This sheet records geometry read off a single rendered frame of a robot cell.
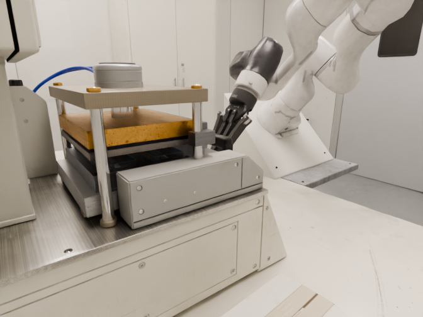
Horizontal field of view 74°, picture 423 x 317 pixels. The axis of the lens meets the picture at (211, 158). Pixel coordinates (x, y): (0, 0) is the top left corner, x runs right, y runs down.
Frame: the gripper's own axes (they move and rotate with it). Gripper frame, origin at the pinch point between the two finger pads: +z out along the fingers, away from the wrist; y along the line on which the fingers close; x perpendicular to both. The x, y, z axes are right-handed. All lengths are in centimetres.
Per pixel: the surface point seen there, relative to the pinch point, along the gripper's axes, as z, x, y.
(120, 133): 8.0, -35.0, 21.7
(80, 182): 17.4, -34.4, 15.9
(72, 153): 14.7, -35.0, 6.7
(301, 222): 5.0, 20.4, 21.1
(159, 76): -67, 57, -196
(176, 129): 3.1, -27.4, 21.8
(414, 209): -60, 239, -11
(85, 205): 18.9, -34.5, 22.3
